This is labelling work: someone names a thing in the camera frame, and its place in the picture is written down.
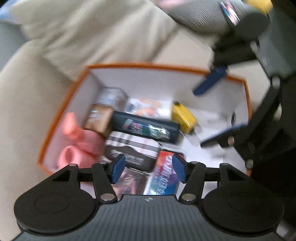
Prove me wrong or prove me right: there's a maroon photo card box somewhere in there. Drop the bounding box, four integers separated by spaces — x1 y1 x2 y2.
112 168 149 200

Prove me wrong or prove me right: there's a blue red snack packet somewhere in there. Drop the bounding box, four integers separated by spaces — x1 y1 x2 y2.
144 150 185 195

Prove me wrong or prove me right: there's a plaid glasses case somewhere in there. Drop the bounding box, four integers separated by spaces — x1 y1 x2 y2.
104 131 161 173

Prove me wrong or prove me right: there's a pink cylindrical cup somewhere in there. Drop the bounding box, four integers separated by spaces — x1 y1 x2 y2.
57 146 97 169

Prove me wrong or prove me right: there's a yellow tape measure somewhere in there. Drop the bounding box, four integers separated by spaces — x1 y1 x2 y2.
171 101 197 134

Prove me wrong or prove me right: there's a brown cube box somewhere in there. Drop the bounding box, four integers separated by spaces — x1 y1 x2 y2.
84 104 114 138

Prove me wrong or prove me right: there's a dark blue shampoo bottle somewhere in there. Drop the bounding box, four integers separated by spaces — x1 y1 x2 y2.
111 111 180 144

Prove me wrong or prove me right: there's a white Vaseline tube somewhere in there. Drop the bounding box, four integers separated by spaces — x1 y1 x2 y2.
125 98 173 120

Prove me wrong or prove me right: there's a clear plastic cube box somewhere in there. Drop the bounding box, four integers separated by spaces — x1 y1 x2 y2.
95 87 128 111

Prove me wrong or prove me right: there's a grey checked fabric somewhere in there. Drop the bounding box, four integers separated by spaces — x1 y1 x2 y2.
168 1 253 35

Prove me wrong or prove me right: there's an orange cardboard box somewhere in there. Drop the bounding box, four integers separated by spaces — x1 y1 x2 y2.
36 62 253 183

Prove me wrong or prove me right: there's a beige sofa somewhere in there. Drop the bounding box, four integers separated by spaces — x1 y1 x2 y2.
1 23 261 240

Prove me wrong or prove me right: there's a beige cushion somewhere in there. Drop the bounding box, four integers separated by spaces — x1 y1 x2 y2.
10 1 177 80

